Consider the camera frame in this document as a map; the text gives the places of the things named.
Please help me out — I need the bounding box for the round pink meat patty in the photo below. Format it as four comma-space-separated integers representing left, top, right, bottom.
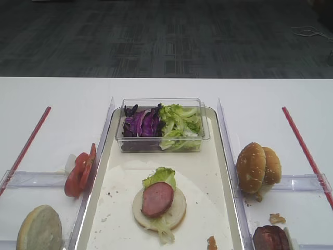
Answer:
141, 182, 174, 218

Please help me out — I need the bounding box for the shredded green lettuce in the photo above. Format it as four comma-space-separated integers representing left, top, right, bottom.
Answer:
159, 104, 202, 152

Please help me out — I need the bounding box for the rear tomato slice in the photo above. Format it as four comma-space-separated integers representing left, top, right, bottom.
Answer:
80, 143, 96, 190

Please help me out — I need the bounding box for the tomato slice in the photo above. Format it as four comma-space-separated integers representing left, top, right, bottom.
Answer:
64, 152, 88, 197
80, 143, 96, 190

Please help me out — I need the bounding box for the green lettuce leaf on bun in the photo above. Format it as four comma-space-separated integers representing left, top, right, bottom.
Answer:
142, 167, 176, 244

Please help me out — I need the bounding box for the front tomato slice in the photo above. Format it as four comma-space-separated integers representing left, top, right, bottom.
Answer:
64, 152, 88, 197

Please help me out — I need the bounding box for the stack of meat patties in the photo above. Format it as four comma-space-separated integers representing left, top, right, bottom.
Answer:
253, 225, 291, 250

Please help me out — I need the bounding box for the shredded purple cabbage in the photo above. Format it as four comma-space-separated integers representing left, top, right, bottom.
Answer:
123, 104, 165, 137

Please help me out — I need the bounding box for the clear plastic salad container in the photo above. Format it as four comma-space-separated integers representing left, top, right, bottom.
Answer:
115, 98, 210, 153

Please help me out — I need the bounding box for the left long clear divider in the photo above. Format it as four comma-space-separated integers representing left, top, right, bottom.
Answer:
63, 97, 115, 250

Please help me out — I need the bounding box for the white rectangular metal tray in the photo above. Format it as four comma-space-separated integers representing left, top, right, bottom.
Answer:
78, 108, 242, 249

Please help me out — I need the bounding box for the front sesame bun top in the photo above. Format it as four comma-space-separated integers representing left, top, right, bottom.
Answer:
236, 142, 266, 194

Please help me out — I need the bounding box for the sesame bun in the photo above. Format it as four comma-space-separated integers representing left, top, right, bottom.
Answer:
263, 147, 281, 185
236, 142, 266, 194

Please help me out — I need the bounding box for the bottom bun slice on tray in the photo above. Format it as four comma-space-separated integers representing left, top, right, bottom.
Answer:
132, 188, 187, 232

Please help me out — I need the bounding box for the rear sesame bun top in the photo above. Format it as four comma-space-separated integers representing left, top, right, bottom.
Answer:
263, 147, 281, 185

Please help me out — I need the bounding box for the left red straw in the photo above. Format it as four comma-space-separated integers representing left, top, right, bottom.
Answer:
0, 106, 52, 195

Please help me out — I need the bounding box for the red straw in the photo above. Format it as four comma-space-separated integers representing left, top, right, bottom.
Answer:
0, 106, 52, 195
281, 107, 332, 208

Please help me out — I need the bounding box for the orange food crumb on tray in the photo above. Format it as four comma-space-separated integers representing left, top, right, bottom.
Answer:
207, 235, 218, 250

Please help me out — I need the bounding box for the right red straw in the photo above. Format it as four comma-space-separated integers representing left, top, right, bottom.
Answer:
281, 107, 332, 208

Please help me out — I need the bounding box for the brown crumb right compartment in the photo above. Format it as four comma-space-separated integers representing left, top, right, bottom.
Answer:
269, 213, 286, 224

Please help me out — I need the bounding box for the right clear cross divider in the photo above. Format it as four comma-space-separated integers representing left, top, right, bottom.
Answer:
271, 174, 332, 193

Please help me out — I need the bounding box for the clear cross divider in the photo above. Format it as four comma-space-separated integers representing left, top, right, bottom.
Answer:
1, 170, 67, 189
271, 174, 332, 193

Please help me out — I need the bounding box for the left clear cross divider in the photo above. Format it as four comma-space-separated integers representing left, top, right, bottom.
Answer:
1, 170, 67, 189

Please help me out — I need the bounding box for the pale bun half left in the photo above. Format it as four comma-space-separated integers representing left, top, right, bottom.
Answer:
16, 205, 62, 250

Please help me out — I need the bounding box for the white cable on floor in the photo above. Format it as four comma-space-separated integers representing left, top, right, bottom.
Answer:
291, 25, 333, 42

